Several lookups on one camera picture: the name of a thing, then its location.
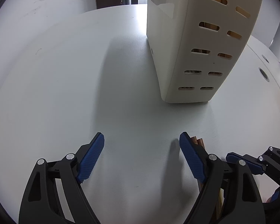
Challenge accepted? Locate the tan chopstick on table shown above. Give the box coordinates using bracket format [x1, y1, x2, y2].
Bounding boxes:
[215, 189, 224, 220]

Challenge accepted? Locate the brown chopstick on table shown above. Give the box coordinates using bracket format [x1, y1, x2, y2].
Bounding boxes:
[190, 136, 205, 149]

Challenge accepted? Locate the cream plastic utensil holder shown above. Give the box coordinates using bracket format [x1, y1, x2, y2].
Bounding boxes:
[147, 0, 262, 103]

